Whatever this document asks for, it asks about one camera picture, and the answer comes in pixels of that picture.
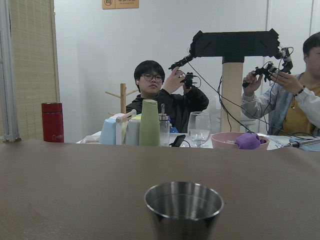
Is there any steel measuring jigger cup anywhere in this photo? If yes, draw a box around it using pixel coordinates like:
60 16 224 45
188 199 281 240
144 181 224 240

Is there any green cup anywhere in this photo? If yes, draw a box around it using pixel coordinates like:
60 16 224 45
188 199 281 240
139 99 160 147

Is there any light blue cup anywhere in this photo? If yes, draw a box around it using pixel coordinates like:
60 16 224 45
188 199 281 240
99 118 116 145

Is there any glass oil dispenser bottle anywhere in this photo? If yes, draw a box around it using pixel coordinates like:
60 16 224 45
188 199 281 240
158 103 170 147

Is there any person in black hoodie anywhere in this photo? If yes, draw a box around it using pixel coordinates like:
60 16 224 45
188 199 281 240
126 60 209 133

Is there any black phone on stand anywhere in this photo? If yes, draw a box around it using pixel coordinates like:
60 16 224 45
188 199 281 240
169 134 186 148

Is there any clear wine glass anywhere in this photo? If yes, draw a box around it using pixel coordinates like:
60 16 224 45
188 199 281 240
187 111 211 148

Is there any wooden mug tree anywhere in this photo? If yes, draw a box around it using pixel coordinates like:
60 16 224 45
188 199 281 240
105 83 138 114

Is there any pink bowl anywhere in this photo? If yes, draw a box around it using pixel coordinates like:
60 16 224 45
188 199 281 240
211 132 270 150

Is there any purple cloth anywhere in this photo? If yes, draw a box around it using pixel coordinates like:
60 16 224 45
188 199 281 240
234 132 267 150

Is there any red object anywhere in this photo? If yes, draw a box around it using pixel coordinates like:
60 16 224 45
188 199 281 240
41 102 64 143

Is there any person in grey jacket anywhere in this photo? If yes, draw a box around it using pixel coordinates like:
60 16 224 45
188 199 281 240
241 33 320 137

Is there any metal reacher grabber pole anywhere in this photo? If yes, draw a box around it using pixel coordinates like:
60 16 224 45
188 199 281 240
275 138 320 148

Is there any wooden post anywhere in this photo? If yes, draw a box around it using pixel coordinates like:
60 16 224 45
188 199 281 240
220 62 244 132

